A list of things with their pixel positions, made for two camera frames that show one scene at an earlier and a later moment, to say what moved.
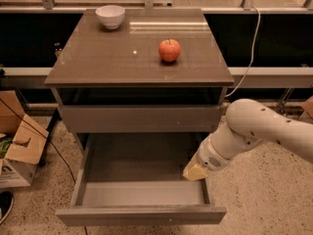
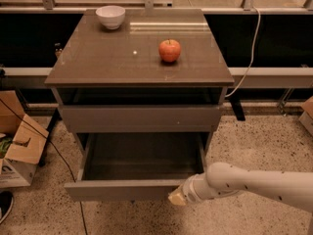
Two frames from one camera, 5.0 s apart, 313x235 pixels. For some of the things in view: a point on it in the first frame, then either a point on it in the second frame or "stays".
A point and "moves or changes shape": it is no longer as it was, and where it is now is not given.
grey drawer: [136, 179] moves or changes shape
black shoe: [6, 205] stays
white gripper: [208, 156] → [188, 190]
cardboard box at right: [307, 107] stays
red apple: [169, 50] stays
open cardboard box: [19, 167] stays
